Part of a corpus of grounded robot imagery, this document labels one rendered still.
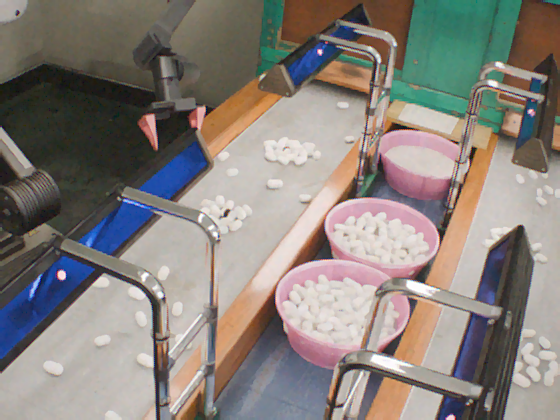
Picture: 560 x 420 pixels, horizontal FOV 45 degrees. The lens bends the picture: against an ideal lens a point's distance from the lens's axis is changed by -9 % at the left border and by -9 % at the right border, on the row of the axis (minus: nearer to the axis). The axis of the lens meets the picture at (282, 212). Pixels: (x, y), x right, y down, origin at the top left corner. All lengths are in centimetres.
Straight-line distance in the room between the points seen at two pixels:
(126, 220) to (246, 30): 246
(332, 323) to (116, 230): 55
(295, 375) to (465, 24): 125
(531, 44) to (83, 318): 150
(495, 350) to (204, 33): 288
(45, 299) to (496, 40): 163
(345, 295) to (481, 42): 102
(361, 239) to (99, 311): 63
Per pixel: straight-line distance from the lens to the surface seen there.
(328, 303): 147
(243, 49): 347
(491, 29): 220
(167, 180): 113
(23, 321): 89
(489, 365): 84
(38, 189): 170
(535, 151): 145
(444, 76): 226
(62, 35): 410
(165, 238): 159
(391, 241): 168
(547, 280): 170
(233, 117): 206
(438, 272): 156
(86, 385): 126
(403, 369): 79
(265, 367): 139
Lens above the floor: 166
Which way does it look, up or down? 33 degrees down
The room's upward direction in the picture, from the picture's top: 7 degrees clockwise
